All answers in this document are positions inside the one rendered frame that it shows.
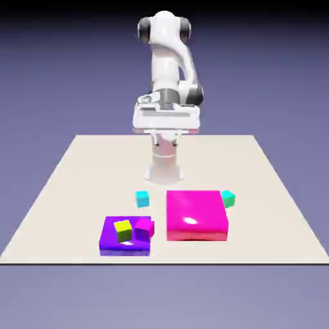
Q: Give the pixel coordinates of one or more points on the small teal cube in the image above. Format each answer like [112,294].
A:
[228,199]

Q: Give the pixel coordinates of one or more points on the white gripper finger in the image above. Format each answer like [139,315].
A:
[155,140]
[175,140]

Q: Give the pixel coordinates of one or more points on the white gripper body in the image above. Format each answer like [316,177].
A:
[165,119]

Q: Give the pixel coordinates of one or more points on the small yellow cube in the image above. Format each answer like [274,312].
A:
[124,230]

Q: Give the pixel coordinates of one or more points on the large pink box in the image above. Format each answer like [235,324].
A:
[195,213]

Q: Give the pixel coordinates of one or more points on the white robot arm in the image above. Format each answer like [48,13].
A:
[164,64]

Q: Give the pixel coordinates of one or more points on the small magenta cube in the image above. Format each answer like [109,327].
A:
[144,228]

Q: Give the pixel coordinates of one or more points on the large purple box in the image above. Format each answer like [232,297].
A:
[113,239]

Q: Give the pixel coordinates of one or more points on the small cyan cube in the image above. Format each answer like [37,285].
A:
[142,199]

